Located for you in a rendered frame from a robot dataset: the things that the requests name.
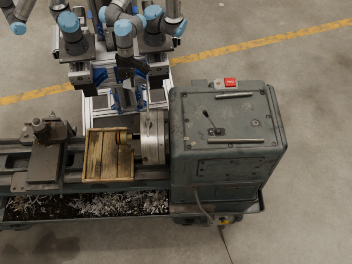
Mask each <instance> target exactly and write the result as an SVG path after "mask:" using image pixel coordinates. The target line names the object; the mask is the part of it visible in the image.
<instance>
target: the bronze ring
mask: <svg viewBox="0 0 352 264"><path fill-rule="evenodd" d="M133 139H134V136H133V134H128V133H127V130H121V131H120V132H119V131H118V132H116V133H115V140H116V144H117V145H122V146H124V145H127V140H133Z"/></svg>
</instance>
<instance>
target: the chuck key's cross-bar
mask: <svg viewBox="0 0 352 264"><path fill-rule="evenodd" d="M146 99H147V115H148V116H149V88H148V75H147V74H146ZM147 137H149V120H147Z"/></svg>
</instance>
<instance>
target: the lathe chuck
mask: <svg viewBox="0 0 352 264"><path fill-rule="evenodd" d="M146 116H147V111H146V112H140V144H141V157H142V158H144V157H147V158H148V161H142V163H143V165H152V164H159V153H158V127H157V108H151V109H149V116H150V122H151V123H152V126H151V127H150V128H149V137H147V127H146Z"/></svg>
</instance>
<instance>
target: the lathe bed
mask: <svg viewBox="0 0 352 264"><path fill-rule="evenodd" d="M85 141H86V135H82V136H71V137H70V144H68V149H67V158H66V162H65V170H64V174H65V175H64V183H63V186H62V192H61V193H48V194H71V193H95V192H120V191H144V190H169V189H171V171H170V165H171V164H170V155H166V163H165V164H152V165H143V163H142V162H141V161H142V159H135V169H134V182H114V183H88V184H83V183H82V173H83V165H82V164H84V153H85ZM72 143H73V144H74V145H73V144H72ZM31 150H32V145H27V146H23V145H22V144H21V143H20V138H0V196H22V195H14V194H13V193H12V192H11V191H10V187H11V179H12V178H11V177H12V175H14V173H15V172H27V171H28V166H29V162H28V161H29V160H30V155H31ZM82 152H83V153H82ZM74 155H75V156H74ZM26 158H27V159H26ZM72 158H73V159H72ZM25 160H26V161H25ZM136 160H138V161H136ZM69 161H71V163H69ZM136 162H137V163H136ZM14 163H15V164H14ZM66 164H67V165H66ZM77 164H78V165H77ZM13 165H14V166H13ZM69 166H71V167H69ZM18 167H21V168H18ZM22 167H23V168H22ZM24 167H25V168H24ZM67 174H68V175H67ZM80 176H81V177H80ZM66 178H67V179H66ZM24 195H46V194H24Z"/></svg>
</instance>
